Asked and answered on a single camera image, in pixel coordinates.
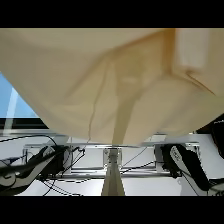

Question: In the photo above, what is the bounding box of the beige garment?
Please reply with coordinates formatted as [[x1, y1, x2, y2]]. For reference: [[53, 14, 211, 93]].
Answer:
[[0, 27, 224, 148]]

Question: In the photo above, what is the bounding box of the black cable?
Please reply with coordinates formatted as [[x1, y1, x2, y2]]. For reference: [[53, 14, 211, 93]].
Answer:
[[0, 133, 60, 148], [39, 178, 85, 197], [120, 160, 158, 175]]

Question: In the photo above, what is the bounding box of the silver frame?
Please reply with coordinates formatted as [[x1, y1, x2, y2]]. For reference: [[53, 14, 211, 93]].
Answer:
[[20, 133, 205, 197]]

